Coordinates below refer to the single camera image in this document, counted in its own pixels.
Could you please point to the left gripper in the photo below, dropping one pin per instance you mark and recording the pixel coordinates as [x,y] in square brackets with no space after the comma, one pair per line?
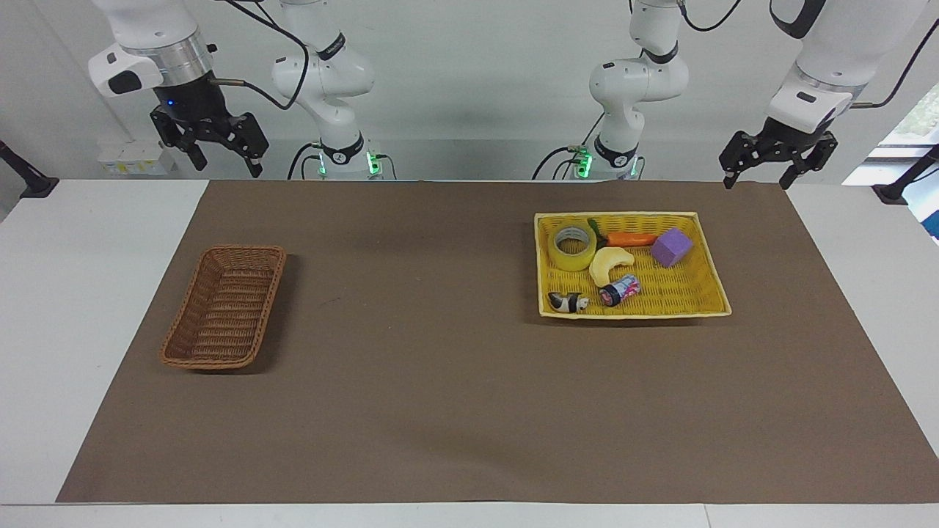
[788,138]

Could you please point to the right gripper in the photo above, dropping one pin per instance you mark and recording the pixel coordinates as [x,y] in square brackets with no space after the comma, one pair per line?
[192,101]

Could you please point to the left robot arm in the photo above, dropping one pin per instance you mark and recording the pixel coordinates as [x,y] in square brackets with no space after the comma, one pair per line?
[631,81]

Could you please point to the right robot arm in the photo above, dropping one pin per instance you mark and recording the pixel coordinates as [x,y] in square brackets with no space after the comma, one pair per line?
[330,81]

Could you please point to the yellow woven basket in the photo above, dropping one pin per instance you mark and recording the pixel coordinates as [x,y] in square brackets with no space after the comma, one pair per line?
[675,290]

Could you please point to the brown wicker basket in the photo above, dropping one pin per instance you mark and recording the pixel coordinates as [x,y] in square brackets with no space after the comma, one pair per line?
[224,312]

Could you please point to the yellow tape roll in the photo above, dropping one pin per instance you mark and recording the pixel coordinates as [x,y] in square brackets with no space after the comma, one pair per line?
[575,255]

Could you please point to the black stand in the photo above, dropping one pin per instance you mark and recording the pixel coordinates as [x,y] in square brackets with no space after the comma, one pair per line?
[899,189]
[29,182]

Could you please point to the purple cube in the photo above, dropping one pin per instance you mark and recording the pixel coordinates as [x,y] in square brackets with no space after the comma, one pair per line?
[671,248]

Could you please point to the orange toy carrot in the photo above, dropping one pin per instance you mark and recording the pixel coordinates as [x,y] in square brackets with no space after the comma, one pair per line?
[631,239]

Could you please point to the pale yellow toy banana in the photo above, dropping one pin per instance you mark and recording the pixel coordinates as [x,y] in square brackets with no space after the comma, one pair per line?
[605,268]

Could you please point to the small printed can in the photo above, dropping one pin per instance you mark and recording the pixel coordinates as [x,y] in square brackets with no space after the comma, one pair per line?
[620,290]

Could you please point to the black and white animal figure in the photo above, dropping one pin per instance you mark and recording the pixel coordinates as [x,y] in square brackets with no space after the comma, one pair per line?
[566,302]

